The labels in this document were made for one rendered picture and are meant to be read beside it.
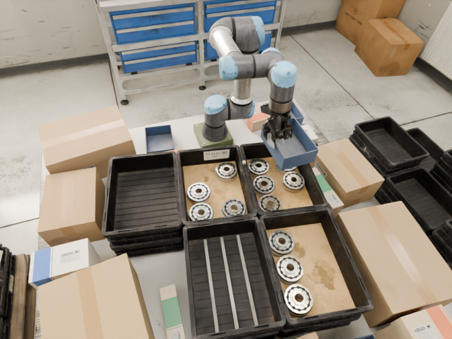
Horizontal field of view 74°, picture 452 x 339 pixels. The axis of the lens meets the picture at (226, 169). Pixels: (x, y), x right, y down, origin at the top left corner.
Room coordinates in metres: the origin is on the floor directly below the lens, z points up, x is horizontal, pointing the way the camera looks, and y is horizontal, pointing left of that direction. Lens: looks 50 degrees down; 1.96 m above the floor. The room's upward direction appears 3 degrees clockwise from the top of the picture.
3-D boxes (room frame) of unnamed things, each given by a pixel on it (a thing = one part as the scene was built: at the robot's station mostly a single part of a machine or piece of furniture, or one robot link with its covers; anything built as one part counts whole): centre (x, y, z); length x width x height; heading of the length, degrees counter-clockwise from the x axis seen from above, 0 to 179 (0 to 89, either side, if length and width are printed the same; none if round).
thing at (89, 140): (1.08, 0.72, 0.80); 0.40 x 0.30 x 0.20; 119
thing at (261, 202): (0.74, -0.20, 0.86); 0.10 x 0.10 x 0.01
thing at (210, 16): (2.92, -0.07, 0.60); 0.72 x 0.03 x 0.56; 112
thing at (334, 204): (0.88, -0.47, 0.79); 0.24 x 0.06 x 0.06; 24
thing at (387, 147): (1.48, -1.08, 0.37); 0.40 x 0.30 x 0.45; 22
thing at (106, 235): (0.74, 0.34, 0.92); 0.40 x 0.30 x 0.02; 12
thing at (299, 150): (0.88, -0.25, 1.10); 0.20 x 0.15 x 0.07; 22
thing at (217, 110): (1.28, 0.07, 0.93); 0.13 x 0.12 x 0.14; 103
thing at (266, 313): (0.41, -0.03, 0.87); 0.40 x 0.30 x 0.11; 12
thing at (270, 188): (0.84, -0.18, 0.86); 0.10 x 0.10 x 0.01
